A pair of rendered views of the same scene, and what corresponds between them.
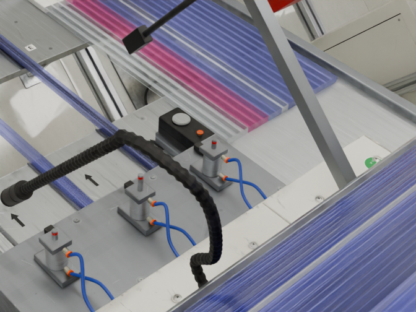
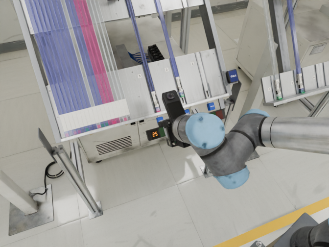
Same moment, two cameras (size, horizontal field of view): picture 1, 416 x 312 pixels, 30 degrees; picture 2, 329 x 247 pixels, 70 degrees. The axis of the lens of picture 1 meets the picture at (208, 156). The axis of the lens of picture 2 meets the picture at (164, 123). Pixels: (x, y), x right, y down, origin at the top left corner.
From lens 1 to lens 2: 1.25 m
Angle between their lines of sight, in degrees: 56
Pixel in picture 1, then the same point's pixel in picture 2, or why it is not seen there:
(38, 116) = (99, 188)
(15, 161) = (114, 172)
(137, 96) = (48, 194)
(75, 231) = not seen: outside the picture
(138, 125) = (119, 11)
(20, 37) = (140, 85)
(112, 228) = not seen: outside the picture
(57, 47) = (129, 71)
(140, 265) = not seen: outside the picture
